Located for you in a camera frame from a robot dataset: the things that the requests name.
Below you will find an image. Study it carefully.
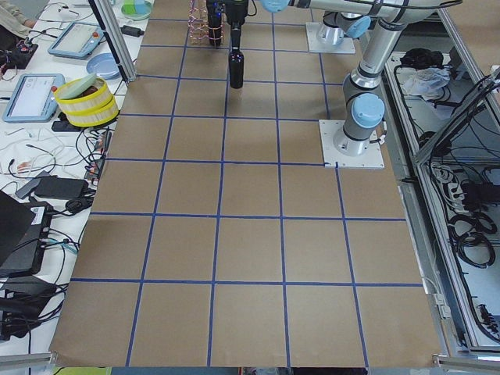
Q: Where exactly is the teach pendant tablet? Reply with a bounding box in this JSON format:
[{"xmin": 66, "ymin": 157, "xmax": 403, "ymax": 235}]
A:
[
  {"xmin": 2, "ymin": 73, "xmax": 66, "ymax": 123},
  {"xmin": 48, "ymin": 22, "xmax": 104, "ymax": 59}
]

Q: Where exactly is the teach pendant tablet near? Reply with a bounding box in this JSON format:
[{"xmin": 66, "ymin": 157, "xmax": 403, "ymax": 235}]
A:
[{"xmin": 2, "ymin": 73, "xmax": 66, "ymax": 123}]

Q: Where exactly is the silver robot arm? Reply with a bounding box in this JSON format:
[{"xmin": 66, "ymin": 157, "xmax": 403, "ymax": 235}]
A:
[
  {"xmin": 317, "ymin": 11, "xmax": 371, "ymax": 45},
  {"xmin": 206, "ymin": 1, "xmax": 461, "ymax": 104}
]

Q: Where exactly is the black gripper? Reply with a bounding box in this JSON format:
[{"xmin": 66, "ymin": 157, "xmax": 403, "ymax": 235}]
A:
[{"xmin": 225, "ymin": 0, "xmax": 248, "ymax": 51}]

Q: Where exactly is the dark wine bottle in basket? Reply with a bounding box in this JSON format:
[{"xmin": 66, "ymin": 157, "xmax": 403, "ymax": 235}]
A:
[{"xmin": 208, "ymin": 13, "xmax": 223, "ymax": 47}]

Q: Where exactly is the teach pendant tablet far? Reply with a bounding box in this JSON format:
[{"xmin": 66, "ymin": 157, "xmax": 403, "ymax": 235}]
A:
[{"xmin": 48, "ymin": 22, "xmax": 104, "ymax": 59}]

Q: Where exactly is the black laptop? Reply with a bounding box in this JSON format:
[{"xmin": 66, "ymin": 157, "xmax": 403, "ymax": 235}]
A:
[{"xmin": 1, "ymin": 192, "xmax": 52, "ymax": 278}]

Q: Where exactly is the green bowl with blocks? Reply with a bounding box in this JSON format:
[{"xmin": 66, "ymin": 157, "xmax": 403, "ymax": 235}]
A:
[{"xmin": 120, "ymin": 0, "xmax": 152, "ymax": 21}]

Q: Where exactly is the aluminium frame post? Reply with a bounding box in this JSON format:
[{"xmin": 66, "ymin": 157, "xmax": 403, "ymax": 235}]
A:
[{"xmin": 88, "ymin": 0, "xmax": 137, "ymax": 84}]

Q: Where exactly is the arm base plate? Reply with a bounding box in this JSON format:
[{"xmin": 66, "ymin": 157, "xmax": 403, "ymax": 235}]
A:
[
  {"xmin": 319, "ymin": 120, "xmax": 384, "ymax": 170},
  {"xmin": 305, "ymin": 22, "xmax": 355, "ymax": 55}
]

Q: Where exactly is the blue plate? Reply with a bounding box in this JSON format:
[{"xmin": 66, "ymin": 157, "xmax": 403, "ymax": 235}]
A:
[{"xmin": 86, "ymin": 53, "xmax": 120, "ymax": 80}]

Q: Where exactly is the pale green lid plate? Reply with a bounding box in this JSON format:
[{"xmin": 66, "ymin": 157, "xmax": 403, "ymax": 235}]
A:
[{"xmin": 55, "ymin": 73, "xmax": 97, "ymax": 100}]

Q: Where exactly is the yellow rimmed wooden steamer basket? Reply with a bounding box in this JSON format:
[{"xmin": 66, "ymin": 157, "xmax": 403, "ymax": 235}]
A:
[{"xmin": 54, "ymin": 77, "xmax": 119, "ymax": 127}]

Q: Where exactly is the copper wire wine basket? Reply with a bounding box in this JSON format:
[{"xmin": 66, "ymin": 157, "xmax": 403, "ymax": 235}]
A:
[{"xmin": 187, "ymin": 0, "xmax": 208, "ymax": 45}]

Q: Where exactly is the dark glass wine bottle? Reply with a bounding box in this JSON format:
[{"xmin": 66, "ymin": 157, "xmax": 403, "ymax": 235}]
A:
[{"xmin": 228, "ymin": 50, "xmax": 245, "ymax": 89}]

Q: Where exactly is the black power adapter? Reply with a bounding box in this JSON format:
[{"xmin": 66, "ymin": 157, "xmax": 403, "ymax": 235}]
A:
[{"xmin": 120, "ymin": 25, "xmax": 144, "ymax": 38}]

